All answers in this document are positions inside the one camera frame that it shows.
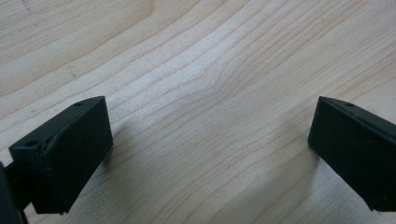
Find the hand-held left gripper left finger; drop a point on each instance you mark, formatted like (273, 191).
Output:
(67, 155)

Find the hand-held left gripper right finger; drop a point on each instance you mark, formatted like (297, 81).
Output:
(355, 149)

